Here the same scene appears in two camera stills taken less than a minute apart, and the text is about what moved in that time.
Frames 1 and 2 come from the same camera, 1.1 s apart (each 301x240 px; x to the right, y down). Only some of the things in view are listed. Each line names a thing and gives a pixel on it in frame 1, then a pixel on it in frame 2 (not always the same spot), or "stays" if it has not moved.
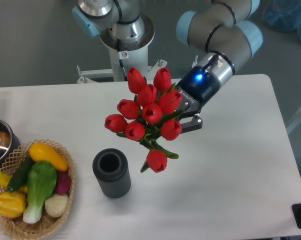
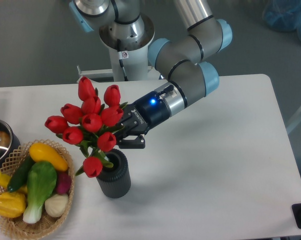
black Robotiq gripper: x=199 y=86 -> x=141 y=116
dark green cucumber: x=19 y=175 stays
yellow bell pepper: x=9 y=204 stays
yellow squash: x=43 y=152 stays
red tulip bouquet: x=149 y=114 -> x=93 y=124
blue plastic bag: x=288 y=15 stays
